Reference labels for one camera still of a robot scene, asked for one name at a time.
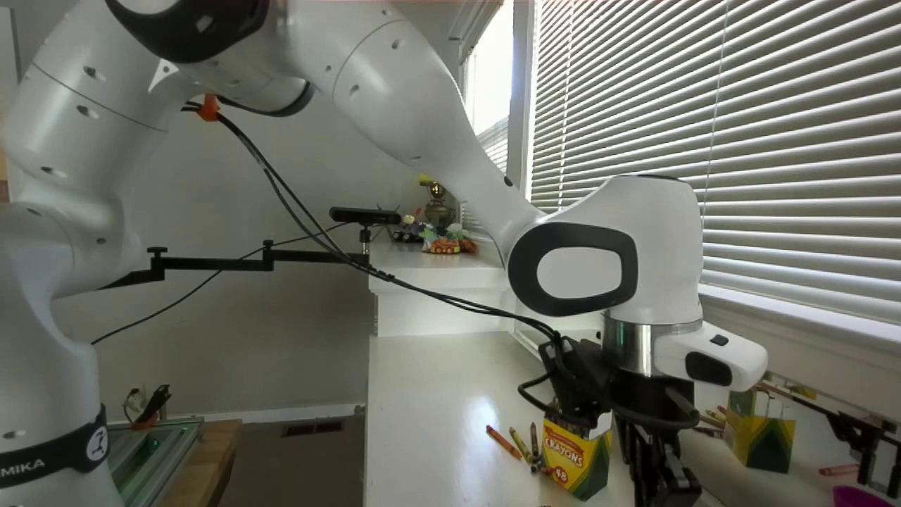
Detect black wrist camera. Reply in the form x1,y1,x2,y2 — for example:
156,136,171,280
539,334,618,439

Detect orange crayon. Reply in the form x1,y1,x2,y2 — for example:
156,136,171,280
485,422,526,461

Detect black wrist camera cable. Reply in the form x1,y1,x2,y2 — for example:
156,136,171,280
191,95,622,419

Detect yellow table lamp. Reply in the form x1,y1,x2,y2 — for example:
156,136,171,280
416,171,463,229

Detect wide white window blinds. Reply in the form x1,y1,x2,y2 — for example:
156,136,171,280
530,0,901,326

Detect black stereo camera bar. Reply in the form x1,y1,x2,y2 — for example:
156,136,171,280
328,206,405,229

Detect yellow green crayon box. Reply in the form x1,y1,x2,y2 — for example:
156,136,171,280
540,418,613,505

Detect green tinted glass frame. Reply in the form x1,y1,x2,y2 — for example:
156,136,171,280
108,418,205,507

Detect red handled pliers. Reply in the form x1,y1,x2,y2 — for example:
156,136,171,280
122,380,178,430

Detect wooden board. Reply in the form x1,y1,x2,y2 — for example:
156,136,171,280
157,419,246,507

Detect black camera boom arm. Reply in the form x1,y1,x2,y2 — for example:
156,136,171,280
79,236,374,292

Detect yellow green crayon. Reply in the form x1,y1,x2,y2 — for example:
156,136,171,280
506,425,536,461

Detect small orange trinket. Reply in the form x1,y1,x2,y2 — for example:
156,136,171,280
425,234,483,258

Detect thin black hanging cable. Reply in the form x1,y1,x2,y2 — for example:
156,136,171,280
91,222,350,349

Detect small dark trinket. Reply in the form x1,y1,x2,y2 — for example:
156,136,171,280
390,222,425,249

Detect orange cable clip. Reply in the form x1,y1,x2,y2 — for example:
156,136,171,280
191,91,225,125

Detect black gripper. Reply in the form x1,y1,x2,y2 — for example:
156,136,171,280
613,371,705,507

